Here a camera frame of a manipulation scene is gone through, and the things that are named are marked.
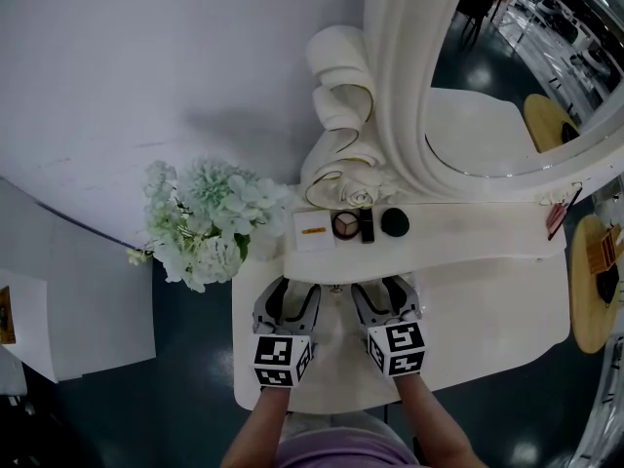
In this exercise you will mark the person's pink shirt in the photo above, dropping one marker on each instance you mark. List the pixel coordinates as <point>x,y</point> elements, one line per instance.
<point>341,451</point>

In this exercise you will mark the oval mirror with white frame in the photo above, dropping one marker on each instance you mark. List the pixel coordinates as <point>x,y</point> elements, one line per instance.
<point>395,90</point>

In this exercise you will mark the thin black frame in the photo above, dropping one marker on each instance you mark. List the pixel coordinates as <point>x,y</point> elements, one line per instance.
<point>564,215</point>

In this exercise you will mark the yellow sign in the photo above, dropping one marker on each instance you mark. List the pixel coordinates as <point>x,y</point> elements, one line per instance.
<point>6,315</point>

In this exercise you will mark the dark green makeup sponge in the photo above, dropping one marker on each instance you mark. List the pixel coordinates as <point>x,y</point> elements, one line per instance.
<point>395,222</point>

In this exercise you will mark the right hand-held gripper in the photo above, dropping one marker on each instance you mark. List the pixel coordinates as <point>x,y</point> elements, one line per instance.
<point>397,349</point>

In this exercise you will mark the white dressing table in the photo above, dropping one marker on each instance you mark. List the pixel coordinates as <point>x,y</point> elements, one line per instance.
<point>487,320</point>

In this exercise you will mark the white ribbed vase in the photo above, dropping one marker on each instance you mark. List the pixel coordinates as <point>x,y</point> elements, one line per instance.
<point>265,246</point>

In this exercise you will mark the person's light grey trousers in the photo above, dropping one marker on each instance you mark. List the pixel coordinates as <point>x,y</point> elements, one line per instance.
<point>336,422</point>

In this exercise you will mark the black cosmetic tube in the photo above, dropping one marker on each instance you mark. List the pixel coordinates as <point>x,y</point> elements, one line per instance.
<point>367,226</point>

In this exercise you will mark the round eyeshadow compact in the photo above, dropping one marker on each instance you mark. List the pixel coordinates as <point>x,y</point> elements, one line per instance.
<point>346,224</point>

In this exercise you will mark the flat white box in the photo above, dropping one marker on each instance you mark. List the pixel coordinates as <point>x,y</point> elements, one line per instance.
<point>313,232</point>

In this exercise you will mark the wooden tissue box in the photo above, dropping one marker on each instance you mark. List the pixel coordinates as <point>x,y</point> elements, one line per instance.
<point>604,251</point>

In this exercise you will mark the person's right forearm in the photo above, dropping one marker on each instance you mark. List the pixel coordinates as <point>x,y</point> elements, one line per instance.
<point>434,422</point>

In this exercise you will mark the person's left forearm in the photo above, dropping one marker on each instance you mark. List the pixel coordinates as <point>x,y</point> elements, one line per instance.
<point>258,427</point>

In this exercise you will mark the round wooden side table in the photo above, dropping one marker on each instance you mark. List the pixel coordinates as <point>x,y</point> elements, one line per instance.
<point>585,310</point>

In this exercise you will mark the white flower bouquet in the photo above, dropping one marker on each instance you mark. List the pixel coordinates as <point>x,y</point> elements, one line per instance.
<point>214,212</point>

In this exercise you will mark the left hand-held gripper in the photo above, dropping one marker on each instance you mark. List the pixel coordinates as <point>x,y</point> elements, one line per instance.
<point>280,361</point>

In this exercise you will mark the small black bag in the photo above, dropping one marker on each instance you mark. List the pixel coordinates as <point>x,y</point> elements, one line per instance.
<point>608,285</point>

